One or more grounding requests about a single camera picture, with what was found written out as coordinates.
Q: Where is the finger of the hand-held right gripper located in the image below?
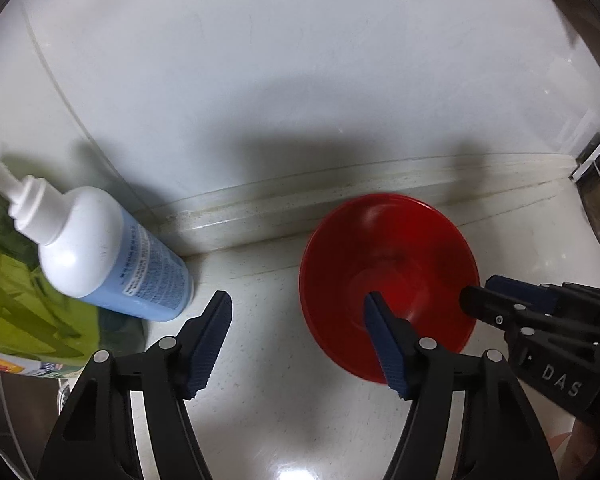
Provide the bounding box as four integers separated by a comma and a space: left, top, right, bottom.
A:
485, 275, 600, 313
459, 285, 531, 333

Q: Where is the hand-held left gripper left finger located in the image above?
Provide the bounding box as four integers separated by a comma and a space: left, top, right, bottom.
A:
36, 290, 233, 480

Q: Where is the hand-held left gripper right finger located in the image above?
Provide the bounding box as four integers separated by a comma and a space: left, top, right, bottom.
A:
363, 291, 563, 480

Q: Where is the red and black bowl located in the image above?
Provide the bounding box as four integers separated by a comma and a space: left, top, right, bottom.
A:
298, 192, 481, 386

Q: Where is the person's right forearm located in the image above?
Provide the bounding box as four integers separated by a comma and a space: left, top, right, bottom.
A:
545, 410, 600, 480

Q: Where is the white countertop shelf rack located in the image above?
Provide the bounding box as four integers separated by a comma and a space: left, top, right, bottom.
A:
570, 132, 600, 261

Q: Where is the white and blue pump bottle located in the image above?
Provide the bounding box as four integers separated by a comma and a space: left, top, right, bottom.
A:
0, 141, 193, 323

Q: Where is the green dish soap bottle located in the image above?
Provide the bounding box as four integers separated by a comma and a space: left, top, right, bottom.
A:
0, 185, 148, 376

